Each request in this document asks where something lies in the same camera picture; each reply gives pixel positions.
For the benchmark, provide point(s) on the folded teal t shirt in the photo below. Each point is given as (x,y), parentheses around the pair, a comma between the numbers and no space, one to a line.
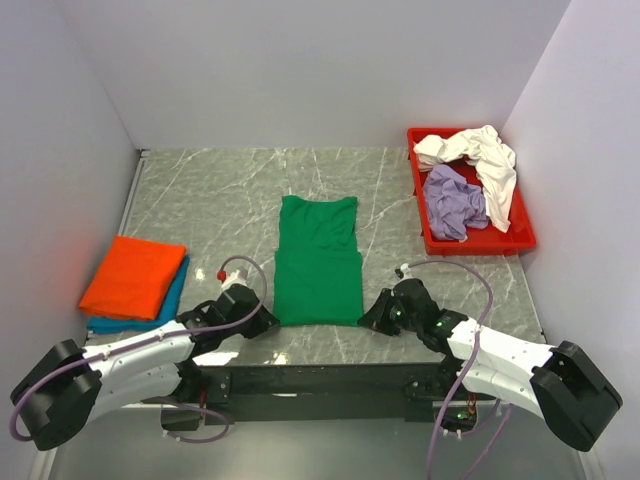
(167,312)

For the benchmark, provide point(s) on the white t shirt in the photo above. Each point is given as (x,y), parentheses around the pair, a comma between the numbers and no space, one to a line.
(493,160)

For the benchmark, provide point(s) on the red plastic bin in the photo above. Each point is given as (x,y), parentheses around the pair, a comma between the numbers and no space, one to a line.
(480,242)

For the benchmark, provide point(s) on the green t shirt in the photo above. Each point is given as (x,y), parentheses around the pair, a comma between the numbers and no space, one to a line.
(318,267)

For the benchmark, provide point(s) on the lilac t shirt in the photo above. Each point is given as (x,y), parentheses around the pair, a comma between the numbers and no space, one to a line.
(453,205)

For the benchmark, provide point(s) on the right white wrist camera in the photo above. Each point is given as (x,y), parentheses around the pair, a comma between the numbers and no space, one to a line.
(403,272)

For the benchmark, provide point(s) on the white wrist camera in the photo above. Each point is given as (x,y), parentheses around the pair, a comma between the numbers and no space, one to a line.
(236,277)
(403,272)

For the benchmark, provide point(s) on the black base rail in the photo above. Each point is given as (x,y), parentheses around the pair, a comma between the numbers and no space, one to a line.
(318,392)

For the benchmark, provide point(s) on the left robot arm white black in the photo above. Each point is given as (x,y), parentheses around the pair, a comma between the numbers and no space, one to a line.
(72,385)

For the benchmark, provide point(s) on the folded orange t shirt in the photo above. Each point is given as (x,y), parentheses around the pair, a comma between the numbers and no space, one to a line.
(132,280)

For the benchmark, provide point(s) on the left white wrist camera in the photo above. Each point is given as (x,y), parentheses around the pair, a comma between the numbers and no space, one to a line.
(236,277)

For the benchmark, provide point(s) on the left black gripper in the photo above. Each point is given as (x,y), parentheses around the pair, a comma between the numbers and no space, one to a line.
(258,322)

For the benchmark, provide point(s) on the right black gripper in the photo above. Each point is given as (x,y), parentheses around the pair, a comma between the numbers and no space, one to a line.
(378,314)

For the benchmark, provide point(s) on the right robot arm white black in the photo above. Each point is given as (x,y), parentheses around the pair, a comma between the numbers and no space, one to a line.
(559,384)

